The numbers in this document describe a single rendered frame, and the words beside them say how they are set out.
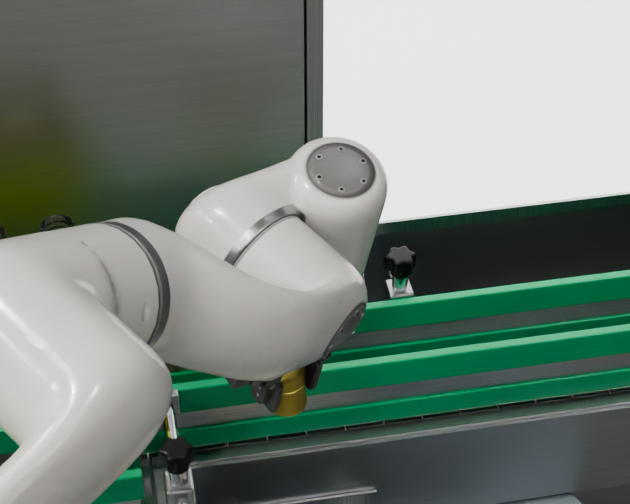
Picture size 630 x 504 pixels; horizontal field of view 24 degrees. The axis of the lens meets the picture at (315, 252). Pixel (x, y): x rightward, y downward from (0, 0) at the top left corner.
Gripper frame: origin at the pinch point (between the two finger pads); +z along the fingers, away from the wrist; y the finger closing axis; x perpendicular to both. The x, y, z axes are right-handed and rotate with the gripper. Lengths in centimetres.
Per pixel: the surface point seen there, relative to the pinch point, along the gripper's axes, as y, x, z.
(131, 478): 14.4, -1.6, 6.6
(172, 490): 12.5, 1.8, 5.2
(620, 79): -42.9, -5.9, -8.9
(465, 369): -18.6, 5.3, 7.8
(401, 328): -18.2, -2.9, 11.3
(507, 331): -27.7, 2.7, 12.1
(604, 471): -31.0, 17.9, 21.0
